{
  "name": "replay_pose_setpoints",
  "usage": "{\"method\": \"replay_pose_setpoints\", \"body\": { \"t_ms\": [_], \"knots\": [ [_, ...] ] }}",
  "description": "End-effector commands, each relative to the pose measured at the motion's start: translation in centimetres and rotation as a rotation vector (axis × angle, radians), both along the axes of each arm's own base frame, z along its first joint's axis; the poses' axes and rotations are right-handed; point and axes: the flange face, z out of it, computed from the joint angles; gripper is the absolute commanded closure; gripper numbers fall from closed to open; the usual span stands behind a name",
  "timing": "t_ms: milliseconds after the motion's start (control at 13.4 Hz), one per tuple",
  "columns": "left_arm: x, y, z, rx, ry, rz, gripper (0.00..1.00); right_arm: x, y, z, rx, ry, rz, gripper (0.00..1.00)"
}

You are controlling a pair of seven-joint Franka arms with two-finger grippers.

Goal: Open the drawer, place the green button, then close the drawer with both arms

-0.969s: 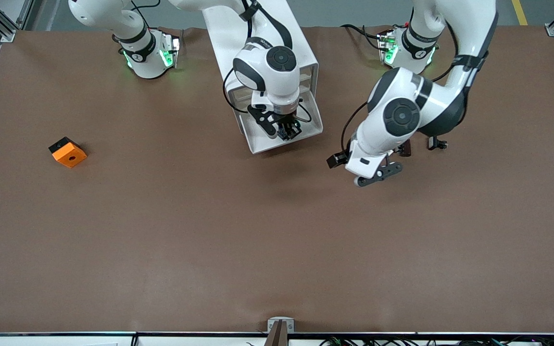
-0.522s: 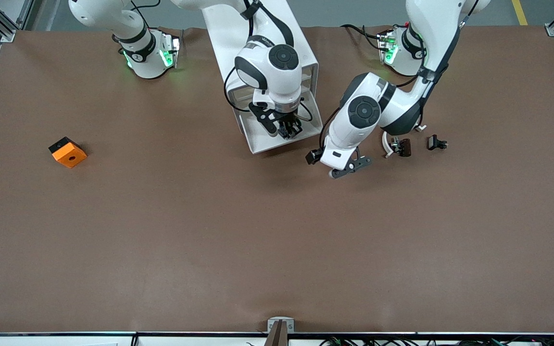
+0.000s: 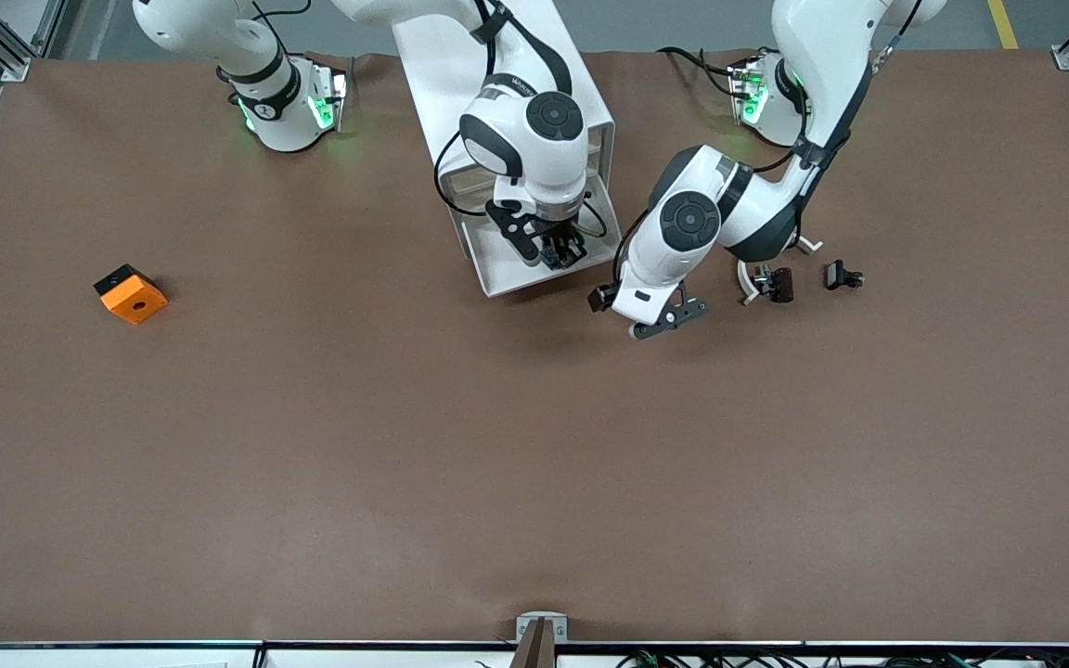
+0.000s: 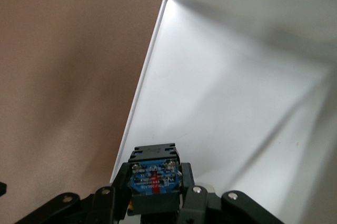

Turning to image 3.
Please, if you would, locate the white drawer cabinet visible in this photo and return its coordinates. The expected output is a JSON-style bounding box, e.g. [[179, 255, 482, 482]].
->
[[393, 0, 616, 270]]

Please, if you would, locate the white curved plastic part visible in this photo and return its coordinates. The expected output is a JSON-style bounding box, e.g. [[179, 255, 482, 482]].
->
[[737, 237, 824, 306]]

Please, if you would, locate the dark brown electrical component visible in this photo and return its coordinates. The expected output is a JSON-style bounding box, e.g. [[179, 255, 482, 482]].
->
[[753, 266, 795, 304]]

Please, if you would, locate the brown table cover sheet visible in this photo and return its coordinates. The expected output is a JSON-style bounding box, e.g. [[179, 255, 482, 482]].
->
[[0, 48, 1069, 644]]

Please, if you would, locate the orange block with black part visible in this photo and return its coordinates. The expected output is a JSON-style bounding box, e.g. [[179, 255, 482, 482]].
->
[[94, 264, 169, 326]]

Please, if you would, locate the black base cable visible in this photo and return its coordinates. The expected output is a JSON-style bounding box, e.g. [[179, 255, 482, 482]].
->
[[657, 45, 749, 98]]

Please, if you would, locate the white base connector bracket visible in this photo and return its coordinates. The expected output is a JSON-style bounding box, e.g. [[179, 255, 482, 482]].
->
[[728, 58, 769, 126], [307, 60, 350, 133]]

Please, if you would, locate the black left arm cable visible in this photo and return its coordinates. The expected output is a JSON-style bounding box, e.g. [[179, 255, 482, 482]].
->
[[748, 0, 925, 177]]

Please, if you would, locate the grey table edge bracket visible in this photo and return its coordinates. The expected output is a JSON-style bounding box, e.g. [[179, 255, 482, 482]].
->
[[515, 611, 569, 668]]

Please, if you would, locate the black cable bundle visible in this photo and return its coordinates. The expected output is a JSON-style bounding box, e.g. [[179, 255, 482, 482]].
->
[[616, 649, 1069, 668]]

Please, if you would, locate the white table edge rail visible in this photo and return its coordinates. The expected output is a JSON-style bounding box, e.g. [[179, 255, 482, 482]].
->
[[0, 638, 1069, 668]]

